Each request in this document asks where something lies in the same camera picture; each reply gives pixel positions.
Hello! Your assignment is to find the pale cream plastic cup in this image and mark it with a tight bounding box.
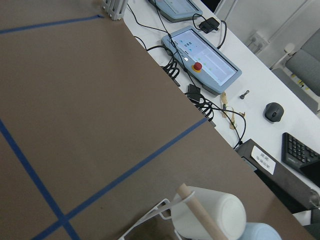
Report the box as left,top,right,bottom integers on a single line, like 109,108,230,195
172,186,247,240

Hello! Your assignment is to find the light blue plastic cup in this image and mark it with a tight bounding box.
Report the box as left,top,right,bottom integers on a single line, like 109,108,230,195
239,222,282,240

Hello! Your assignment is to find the brown table mat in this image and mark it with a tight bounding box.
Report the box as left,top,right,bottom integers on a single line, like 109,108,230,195
0,0,312,240

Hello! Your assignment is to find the blue teach pendant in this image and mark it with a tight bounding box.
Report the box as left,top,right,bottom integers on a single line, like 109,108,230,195
161,26,242,96
148,0,203,23

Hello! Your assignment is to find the black bolt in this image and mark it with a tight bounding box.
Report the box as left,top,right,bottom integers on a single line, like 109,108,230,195
239,90,250,100

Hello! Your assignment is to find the black power adapter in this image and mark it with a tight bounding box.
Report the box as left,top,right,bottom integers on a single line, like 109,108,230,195
199,17,220,34

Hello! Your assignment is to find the black computer mouse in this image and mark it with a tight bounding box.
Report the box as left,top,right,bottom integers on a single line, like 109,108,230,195
263,102,285,123

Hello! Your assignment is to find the black keyboard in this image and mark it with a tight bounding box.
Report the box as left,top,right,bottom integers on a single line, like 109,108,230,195
281,132,320,171

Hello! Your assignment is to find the grey office chair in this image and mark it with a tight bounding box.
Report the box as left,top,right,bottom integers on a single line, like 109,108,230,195
270,30,320,114

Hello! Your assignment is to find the black labelled box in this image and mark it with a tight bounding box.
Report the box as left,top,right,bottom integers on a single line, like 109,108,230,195
235,139,320,214

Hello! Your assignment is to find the white wire cup rack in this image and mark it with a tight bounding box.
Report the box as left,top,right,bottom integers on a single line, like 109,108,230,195
117,182,230,240

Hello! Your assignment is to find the aluminium frame post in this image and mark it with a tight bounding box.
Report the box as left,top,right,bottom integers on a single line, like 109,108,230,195
101,0,128,21

